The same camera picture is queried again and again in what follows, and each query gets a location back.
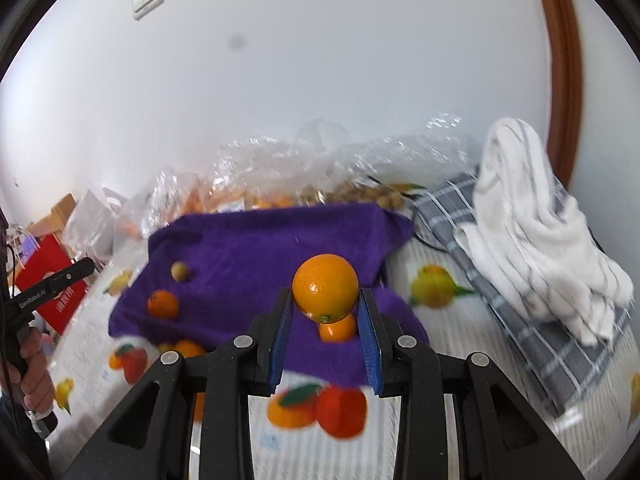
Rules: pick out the person's left forearm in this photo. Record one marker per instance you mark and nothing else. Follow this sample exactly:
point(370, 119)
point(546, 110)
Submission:
point(20, 445)

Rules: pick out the grey checked cloth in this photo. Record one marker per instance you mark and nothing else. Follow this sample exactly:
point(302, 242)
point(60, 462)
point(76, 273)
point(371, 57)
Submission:
point(540, 350)

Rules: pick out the person's left hand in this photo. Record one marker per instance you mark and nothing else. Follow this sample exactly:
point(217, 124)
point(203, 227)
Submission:
point(37, 375)

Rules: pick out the fruit print tablecloth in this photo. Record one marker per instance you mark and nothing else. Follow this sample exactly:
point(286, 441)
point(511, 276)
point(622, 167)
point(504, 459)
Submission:
point(435, 320)

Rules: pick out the small clear bag of mandarins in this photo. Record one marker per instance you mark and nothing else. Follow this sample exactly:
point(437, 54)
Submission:
point(170, 195)

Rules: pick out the brown wooden door frame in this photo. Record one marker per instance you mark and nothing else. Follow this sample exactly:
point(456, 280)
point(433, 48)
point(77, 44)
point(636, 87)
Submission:
point(565, 85)

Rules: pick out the red paper bag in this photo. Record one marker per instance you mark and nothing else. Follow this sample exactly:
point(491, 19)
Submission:
point(45, 260)

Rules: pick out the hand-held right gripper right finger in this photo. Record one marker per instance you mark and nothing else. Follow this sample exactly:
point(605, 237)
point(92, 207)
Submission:
point(370, 350)

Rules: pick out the purple towel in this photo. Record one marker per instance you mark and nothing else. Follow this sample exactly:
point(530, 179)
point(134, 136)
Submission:
point(240, 250)

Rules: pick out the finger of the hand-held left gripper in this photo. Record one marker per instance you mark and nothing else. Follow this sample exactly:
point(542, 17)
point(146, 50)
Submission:
point(75, 271)

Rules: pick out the large clear bag of mandarins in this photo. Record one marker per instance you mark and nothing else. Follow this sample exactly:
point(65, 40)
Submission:
point(250, 170)

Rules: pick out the cardboard box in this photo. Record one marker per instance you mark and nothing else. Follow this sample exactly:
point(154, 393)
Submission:
point(62, 207)

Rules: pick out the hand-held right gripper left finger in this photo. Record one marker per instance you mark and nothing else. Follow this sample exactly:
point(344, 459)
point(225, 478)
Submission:
point(280, 340)

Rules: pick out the white striped towel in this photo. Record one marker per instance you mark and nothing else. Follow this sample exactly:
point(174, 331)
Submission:
point(525, 220)

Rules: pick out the small tan round fruit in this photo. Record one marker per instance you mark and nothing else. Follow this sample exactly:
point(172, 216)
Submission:
point(180, 271)

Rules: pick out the clear bag of tan fruits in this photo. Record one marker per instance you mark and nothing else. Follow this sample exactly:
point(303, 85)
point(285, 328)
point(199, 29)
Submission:
point(400, 160)

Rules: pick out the white plastic bag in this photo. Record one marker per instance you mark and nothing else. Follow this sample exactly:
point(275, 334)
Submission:
point(90, 220)

